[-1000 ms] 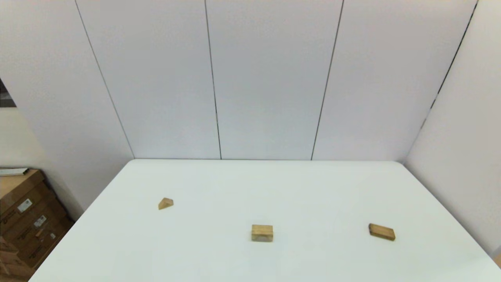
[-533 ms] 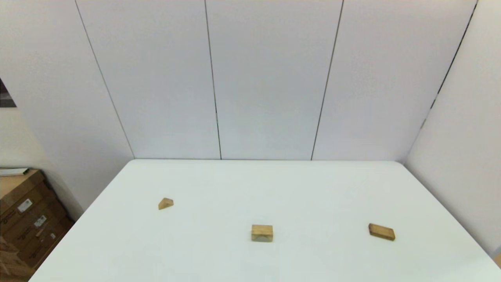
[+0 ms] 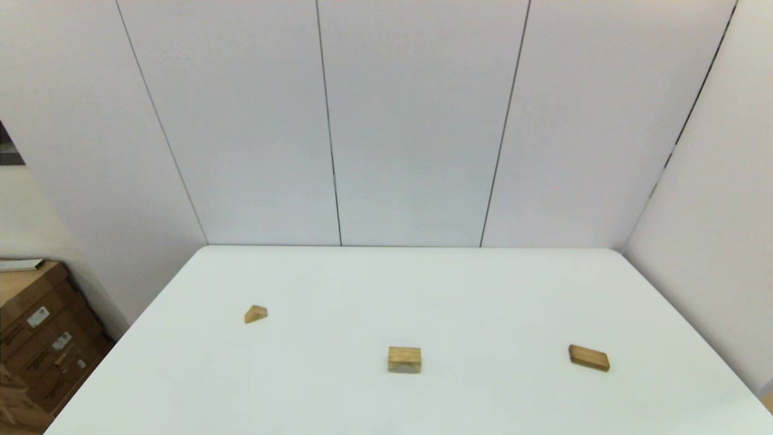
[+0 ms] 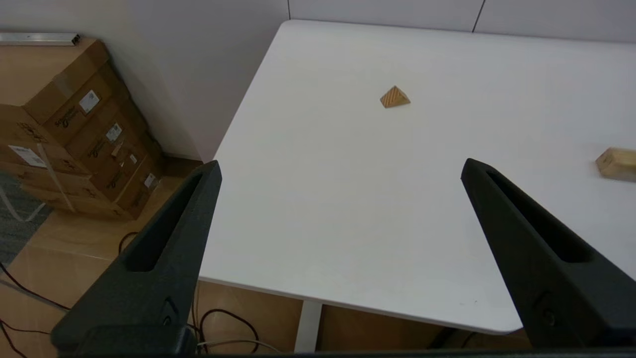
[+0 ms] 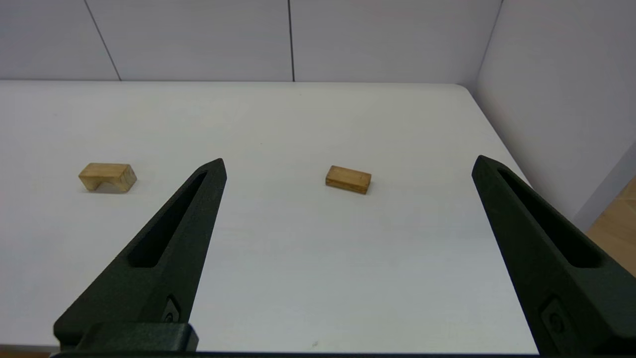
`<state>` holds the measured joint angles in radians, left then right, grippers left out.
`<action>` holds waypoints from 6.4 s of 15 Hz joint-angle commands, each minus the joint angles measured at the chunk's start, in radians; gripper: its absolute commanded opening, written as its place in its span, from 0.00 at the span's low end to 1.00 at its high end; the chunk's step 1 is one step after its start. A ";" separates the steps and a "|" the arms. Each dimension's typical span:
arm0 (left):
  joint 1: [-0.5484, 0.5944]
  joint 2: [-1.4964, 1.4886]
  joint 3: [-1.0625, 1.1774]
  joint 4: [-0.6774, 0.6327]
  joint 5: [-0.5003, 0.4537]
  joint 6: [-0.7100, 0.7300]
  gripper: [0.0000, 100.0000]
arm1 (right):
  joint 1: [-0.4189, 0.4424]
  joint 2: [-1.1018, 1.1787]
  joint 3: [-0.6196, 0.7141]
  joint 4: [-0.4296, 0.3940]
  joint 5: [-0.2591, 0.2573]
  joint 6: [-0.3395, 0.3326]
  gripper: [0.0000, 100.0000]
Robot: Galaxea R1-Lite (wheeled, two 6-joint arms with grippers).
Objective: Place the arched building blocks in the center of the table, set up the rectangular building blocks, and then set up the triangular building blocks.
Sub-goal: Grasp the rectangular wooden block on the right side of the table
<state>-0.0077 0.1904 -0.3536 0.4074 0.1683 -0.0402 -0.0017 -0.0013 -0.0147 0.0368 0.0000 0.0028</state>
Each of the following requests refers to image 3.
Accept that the large cardboard box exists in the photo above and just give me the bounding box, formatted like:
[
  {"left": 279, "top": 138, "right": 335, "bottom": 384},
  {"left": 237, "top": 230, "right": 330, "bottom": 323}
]
[{"left": 0, "top": 261, "right": 78, "bottom": 345}]

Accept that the arched wooden block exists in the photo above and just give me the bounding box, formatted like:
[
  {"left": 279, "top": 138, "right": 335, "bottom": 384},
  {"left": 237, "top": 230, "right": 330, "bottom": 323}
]
[{"left": 387, "top": 346, "right": 422, "bottom": 374}]

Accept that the rectangular wooden block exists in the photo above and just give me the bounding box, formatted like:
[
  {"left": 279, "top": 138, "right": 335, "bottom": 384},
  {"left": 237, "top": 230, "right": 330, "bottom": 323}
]
[{"left": 568, "top": 344, "right": 611, "bottom": 372}]

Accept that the low cardboard box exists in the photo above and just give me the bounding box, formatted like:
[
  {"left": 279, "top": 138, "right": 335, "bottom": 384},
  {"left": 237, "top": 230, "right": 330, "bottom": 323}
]
[{"left": 0, "top": 366, "right": 55, "bottom": 433}]

